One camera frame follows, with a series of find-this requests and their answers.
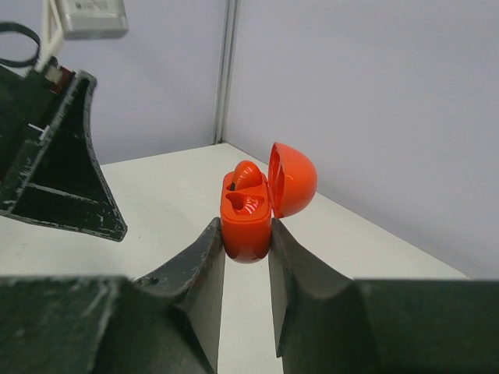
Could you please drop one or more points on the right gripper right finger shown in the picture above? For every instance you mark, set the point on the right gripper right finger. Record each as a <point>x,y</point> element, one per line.
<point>326,322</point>

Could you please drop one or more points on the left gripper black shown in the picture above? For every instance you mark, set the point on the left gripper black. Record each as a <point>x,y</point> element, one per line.
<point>50,175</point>

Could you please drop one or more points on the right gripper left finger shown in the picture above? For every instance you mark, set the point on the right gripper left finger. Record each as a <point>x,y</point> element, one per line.
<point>167,321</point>

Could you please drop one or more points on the orange round case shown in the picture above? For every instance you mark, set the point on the orange round case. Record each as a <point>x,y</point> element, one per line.
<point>287,188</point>

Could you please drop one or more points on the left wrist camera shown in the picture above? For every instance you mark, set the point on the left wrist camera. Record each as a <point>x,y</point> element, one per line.
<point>71,20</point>

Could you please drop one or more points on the left aluminium frame post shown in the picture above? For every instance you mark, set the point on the left aluminium frame post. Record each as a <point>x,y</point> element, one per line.
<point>225,71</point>

